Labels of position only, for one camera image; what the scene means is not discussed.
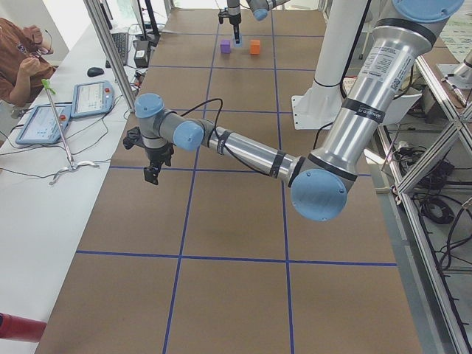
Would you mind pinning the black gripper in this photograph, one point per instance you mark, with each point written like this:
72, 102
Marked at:
158, 154
234, 18

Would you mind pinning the light blue foam block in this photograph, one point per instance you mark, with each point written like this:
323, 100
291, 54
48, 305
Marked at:
238, 42

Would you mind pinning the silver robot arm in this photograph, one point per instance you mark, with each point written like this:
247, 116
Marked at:
259, 9
321, 180

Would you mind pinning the purple foam block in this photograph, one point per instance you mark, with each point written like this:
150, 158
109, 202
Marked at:
225, 46

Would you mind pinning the orange foam block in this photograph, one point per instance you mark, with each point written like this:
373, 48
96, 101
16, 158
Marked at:
255, 47

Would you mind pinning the metal grabber stick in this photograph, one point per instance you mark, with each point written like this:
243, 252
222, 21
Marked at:
73, 165

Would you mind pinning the far teach pendant tablet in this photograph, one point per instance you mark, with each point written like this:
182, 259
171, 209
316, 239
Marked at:
91, 99

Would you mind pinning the teach pendant tablet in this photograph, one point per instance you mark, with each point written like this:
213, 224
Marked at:
91, 99
40, 127

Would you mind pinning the black power adapter box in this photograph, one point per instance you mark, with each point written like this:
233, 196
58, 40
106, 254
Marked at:
142, 54

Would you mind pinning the black keyboard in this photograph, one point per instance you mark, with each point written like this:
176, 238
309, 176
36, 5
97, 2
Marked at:
120, 40

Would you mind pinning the black computer mouse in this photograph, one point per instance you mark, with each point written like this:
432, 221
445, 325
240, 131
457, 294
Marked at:
94, 71

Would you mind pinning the near teach pendant tablet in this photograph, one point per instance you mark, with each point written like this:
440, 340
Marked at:
40, 127

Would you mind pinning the person in brown shirt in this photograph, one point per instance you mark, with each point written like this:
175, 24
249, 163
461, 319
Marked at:
23, 66

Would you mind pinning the white chair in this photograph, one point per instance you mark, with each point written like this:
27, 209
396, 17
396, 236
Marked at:
394, 114

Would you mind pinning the red cylinder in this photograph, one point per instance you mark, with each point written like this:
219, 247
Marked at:
21, 329

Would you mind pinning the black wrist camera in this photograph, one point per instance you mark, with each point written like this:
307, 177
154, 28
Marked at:
223, 13
133, 138

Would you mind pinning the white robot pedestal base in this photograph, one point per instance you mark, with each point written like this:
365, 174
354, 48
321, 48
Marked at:
321, 103

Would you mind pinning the aluminium frame post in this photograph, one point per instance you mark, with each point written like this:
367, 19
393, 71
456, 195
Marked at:
111, 54

